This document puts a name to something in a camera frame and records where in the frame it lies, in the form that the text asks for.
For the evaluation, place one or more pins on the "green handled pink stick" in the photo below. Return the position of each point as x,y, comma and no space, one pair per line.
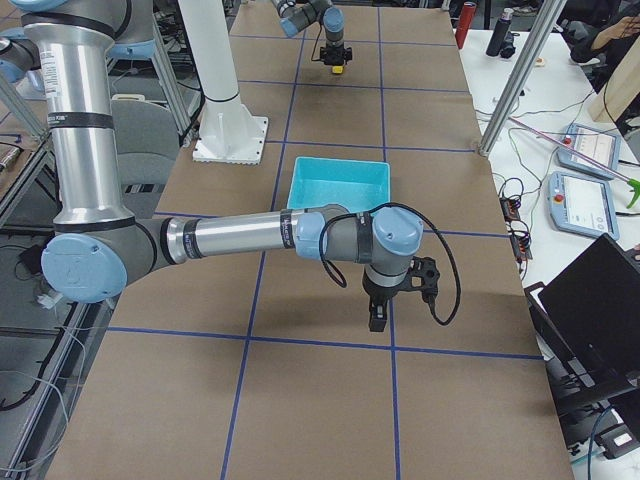
631,182

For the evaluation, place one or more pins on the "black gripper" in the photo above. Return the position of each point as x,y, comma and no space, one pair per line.
376,292
336,53

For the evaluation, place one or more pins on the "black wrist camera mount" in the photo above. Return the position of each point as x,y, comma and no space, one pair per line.
423,276

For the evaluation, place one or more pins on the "upper teach pendant tablet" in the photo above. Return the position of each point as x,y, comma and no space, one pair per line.
597,144

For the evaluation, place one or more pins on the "light blue plastic bin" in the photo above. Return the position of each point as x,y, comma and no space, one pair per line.
357,185

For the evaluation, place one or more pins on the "orange black electronics board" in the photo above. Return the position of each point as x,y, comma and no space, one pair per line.
510,209

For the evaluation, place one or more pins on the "grey office chair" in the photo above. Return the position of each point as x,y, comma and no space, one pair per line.
147,142

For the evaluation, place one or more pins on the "red bottle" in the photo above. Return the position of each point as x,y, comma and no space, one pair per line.
464,21

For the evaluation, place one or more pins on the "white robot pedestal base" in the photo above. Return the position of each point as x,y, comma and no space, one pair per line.
228,132

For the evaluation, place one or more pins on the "lower teach pendant tablet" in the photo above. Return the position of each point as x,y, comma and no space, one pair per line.
581,205

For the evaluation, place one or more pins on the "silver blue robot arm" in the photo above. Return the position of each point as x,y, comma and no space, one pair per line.
99,247
295,18

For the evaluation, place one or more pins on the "teach pendant tablet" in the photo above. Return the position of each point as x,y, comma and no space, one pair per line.
597,144
581,205

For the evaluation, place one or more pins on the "black laptop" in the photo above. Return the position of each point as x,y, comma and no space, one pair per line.
594,305

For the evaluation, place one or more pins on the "black bottle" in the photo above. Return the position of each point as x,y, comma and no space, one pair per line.
498,44

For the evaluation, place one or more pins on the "aluminium frame post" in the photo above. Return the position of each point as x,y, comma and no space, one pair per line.
536,39

